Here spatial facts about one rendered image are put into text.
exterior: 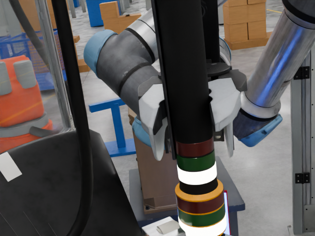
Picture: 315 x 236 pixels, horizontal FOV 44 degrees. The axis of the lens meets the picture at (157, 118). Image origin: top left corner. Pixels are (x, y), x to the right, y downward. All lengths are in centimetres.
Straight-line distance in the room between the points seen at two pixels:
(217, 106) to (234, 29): 819
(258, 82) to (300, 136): 142
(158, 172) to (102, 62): 45
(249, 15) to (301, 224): 641
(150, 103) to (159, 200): 76
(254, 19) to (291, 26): 776
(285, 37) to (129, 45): 34
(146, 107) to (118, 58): 32
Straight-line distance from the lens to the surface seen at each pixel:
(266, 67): 88
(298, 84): 220
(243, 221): 275
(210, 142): 33
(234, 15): 844
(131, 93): 60
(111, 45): 65
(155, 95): 33
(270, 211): 284
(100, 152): 46
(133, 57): 63
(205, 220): 35
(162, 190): 104
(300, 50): 84
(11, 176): 43
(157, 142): 34
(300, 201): 250
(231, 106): 30
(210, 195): 34
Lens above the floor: 158
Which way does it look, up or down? 19 degrees down
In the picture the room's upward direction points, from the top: 8 degrees counter-clockwise
